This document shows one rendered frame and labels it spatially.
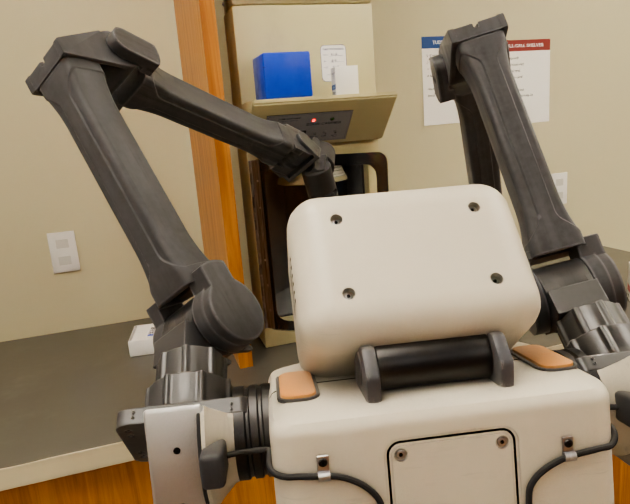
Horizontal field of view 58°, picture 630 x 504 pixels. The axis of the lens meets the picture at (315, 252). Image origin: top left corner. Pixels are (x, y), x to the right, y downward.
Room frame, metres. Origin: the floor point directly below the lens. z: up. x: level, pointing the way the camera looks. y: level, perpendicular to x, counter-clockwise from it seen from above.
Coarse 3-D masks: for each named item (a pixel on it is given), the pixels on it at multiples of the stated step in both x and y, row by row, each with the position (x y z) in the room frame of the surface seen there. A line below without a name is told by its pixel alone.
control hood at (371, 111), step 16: (320, 96) 1.21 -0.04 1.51; (336, 96) 1.22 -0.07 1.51; (352, 96) 1.23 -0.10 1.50; (368, 96) 1.24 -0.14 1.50; (384, 96) 1.25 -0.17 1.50; (256, 112) 1.18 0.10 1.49; (272, 112) 1.19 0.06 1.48; (288, 112) 1.21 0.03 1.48; (304, 112) 1.22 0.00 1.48; (368, 112) 1.27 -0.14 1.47; (384, 112) 1.29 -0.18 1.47; (352, 128) 1.29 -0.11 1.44; (368, 128) 1.31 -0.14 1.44; (384, 128) 1.32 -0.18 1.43
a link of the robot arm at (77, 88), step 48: (96, 48) 0.73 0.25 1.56; (48, 96) 0.70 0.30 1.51; (96, 96) 0.69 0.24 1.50; (96, 144) 0.65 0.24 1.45; (144, 192) 0.64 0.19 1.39; (144, 240) 0.61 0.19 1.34; (192, 240) 0.64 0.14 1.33; (192, 288) 0.59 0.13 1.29; (240, 288) 0.61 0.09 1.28; (240, 336) 0.55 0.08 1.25
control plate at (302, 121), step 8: (320, 112) 1.23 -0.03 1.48; (328, 112) 1.24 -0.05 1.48; (336, 112) 1.24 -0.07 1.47; (344, 112) 1.25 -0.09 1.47; (352, 112) 1.26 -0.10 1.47; (272, 120) 1.21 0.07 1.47; (280, 120) 1.22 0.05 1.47; (288, 120) 1.22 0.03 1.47; (296, 120) 1.23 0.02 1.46; (304, 120) 1.23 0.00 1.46; (320, 120) 1.25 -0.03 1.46; (328, 120) 1.25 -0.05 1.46; (336, 120) 1.26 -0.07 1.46; (344, 120) 1.27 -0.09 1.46; (296, 128) 1.24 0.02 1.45; (304, 128) 1.25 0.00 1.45; (312, 128) 1.26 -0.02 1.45; (320, 128) 1.26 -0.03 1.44; (328, 128) 1.27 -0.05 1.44; (336, 128) 1.28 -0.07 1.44; (344, 128) 1.29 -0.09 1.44; (312, 136) 1.28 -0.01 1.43; (320, 136) 1.28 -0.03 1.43; (328, 136) 1.29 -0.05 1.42; (336, 136) 1.30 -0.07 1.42; (344, 136) 1.30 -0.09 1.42
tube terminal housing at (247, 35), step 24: (240, 24) 1.28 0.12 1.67; (264, 24) 1.30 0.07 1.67; (288, 24) 1.31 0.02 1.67; (312, 24) 1.33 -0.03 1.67; (336, 24) 1.34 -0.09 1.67; (360, 24) 1.36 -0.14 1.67; (240, 48) 1.28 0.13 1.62; (264, 48) 1.30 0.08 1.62; (288, 48) 1.31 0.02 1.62; (312, 48) 1.33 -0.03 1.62; (360, 48) 1.36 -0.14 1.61; (240, 72) 1.28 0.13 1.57; (312, 72) 1.33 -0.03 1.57; (360, 72) 1.36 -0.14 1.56; (240, 96) 1.28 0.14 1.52; (336, 144) 1.34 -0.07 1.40; (360, 144) 1.36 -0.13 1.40; (240, 168) 1.37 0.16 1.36; (264, 336) 1.28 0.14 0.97; (288, 336) 1.29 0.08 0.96
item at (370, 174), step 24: (264, 168) 1.25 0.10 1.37; (336, 168) 1.19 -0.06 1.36; (360, 168) 1.17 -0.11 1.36; (384, 168) 1.15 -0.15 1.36; (264, 192) 1.26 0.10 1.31; (288, 192) 1.23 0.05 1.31; (360, 192) 1.17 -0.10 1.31; (264, 216) 1.26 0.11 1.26; (288, 216) 1.24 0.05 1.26; (288, 288) 1.24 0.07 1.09; (288, 312) 1.24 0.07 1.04
